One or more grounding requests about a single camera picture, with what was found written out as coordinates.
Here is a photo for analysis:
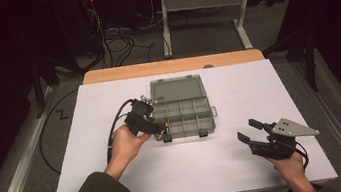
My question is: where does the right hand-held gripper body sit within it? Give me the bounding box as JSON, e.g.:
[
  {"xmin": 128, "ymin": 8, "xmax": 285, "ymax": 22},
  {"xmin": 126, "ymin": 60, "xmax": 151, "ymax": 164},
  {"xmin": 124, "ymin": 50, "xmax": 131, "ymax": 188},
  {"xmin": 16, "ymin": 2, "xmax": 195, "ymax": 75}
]
[{"xmin": 244, "ymin": 113, "xmax": 324, "ymax": 165}]

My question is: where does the person's left hand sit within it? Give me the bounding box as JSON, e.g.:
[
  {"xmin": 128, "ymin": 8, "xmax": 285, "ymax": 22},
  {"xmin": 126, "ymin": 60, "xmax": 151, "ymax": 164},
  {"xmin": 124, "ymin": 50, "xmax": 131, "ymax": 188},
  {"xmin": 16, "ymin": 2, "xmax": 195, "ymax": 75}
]
[{"xmin": 105, "ymin": 120, "xmax": 156, "ymax": 169}]

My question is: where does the black metal stand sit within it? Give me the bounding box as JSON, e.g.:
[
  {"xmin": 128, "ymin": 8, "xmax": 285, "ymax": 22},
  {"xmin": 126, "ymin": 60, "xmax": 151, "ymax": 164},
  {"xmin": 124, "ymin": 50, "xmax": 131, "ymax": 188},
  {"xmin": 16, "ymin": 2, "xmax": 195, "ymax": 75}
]
[
  {"xmin": 260, "ymin": 26, "xmax": 323, "ymax": 99},
  {"xmin": 26, "ymin": 55, "xmax": 64, "ymax": 119}
]

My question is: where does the person's right hand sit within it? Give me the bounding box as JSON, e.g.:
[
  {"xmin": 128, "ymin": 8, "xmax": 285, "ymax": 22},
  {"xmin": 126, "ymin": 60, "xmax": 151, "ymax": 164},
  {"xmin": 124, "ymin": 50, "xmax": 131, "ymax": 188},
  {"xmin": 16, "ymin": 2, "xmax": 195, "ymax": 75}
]
[{"xmin": 264, "ymin": 149, "xmax": 307, "ymax": 186}]

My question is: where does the white table cover board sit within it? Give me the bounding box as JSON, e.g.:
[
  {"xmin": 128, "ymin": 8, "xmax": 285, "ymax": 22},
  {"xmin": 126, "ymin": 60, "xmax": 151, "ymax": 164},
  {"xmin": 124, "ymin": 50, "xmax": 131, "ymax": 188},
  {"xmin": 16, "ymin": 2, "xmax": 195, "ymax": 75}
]
[{"xmin": 34, "ymin": 51, "xmax": 340, "ymax": 192}]

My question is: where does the black floor cable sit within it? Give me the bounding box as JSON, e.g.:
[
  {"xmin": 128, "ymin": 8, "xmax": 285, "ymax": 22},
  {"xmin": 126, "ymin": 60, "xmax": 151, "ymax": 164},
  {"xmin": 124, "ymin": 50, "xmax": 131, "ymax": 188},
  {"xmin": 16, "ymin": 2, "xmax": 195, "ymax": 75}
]
[{"xmin": 31, "ymin": 88, "xmax": 91, "ymax": 177}]

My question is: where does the bundle of floor cables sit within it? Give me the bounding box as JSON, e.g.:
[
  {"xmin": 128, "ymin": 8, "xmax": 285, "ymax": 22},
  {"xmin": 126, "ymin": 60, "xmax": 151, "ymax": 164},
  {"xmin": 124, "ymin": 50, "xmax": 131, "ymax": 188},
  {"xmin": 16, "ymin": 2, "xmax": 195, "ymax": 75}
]
[{"xmin": 84, "ymin": 0, "xmax": 159, "ymax": 70}]

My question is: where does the black computer tower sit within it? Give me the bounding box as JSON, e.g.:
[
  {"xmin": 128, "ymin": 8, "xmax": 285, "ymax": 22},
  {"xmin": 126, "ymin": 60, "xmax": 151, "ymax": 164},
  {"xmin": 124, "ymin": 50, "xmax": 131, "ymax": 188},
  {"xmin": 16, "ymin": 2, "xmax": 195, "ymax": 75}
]
[{"xmin": 52, "ymin": 0, "xmax": 107, "ymax": 70}]

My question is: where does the right hand-held gripper cable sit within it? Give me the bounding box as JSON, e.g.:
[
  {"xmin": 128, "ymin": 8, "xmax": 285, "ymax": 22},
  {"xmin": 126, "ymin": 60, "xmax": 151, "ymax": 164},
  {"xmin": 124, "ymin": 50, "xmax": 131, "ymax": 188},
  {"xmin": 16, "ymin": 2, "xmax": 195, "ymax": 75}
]
[{"xmin": 290, "ymin": 140, "xmax": 311, "ymax": 172}]

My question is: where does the green plastic compartment box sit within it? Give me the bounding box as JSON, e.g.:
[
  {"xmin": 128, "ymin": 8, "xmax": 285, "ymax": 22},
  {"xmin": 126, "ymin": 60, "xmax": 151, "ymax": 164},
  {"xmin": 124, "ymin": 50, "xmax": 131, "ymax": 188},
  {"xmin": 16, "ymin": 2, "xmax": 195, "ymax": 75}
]
[{"xmin": 147, "ymin": 71, "xmax": 222, "ymax": 145}]

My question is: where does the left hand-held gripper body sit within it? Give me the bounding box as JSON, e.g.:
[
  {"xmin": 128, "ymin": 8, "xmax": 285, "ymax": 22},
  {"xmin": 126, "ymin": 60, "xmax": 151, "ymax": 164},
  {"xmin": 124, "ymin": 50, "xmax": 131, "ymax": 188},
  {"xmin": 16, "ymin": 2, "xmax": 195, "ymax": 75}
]
[{"xmin": 120, "ymin": 92, "xmax": 165, "ymax": 139}]

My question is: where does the white metal table frame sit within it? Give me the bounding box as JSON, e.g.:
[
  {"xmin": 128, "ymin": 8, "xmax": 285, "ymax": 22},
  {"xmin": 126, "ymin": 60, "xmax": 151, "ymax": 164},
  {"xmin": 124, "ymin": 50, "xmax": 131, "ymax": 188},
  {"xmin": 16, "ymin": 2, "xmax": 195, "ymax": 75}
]
[{"xmin": 156, "ymin": 0, "xmax": 306, "ymax": 61}]

